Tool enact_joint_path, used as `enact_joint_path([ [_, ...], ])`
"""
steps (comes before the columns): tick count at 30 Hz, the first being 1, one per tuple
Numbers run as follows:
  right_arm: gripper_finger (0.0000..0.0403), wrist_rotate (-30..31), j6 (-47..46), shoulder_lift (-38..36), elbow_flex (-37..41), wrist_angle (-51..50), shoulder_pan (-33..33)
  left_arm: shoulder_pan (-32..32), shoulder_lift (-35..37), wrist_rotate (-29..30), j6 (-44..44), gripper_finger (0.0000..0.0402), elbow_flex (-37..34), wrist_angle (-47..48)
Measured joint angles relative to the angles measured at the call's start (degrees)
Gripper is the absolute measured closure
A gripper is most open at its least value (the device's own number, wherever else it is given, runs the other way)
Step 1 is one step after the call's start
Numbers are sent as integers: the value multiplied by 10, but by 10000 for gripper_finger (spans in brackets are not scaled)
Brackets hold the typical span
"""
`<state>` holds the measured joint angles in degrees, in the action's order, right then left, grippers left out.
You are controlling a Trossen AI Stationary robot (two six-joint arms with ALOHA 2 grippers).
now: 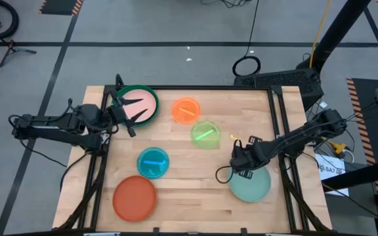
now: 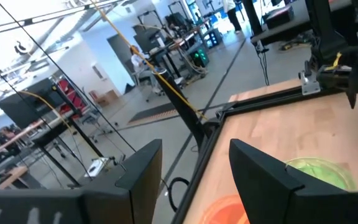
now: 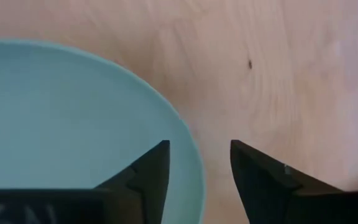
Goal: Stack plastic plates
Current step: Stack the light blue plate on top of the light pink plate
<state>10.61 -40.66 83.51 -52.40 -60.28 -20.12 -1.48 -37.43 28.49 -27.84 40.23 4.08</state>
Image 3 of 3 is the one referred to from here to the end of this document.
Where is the mint green plastic plate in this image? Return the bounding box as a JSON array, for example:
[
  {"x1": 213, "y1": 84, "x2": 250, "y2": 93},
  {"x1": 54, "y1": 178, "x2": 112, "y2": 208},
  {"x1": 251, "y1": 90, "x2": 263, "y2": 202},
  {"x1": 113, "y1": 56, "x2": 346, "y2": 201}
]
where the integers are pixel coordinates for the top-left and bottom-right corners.
[{"x1": 0, "y1": 39, "x2": 206, "y2": 224}]

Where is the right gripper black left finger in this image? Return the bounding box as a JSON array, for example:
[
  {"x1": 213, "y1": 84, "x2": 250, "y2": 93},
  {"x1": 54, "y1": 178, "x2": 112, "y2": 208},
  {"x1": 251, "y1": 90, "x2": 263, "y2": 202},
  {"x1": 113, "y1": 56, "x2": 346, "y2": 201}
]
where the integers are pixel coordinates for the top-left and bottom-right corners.
[{"x1": 0, "y1": 139, "x2": 171, "y2": 224}]

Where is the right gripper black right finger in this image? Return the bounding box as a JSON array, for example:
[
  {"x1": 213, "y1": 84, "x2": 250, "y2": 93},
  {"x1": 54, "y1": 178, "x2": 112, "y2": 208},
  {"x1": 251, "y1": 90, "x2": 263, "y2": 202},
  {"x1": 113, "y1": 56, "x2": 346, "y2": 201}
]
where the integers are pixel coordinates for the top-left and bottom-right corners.
[{"x1": 230, "y1": 139, "x2": 358, "y2": 224}]

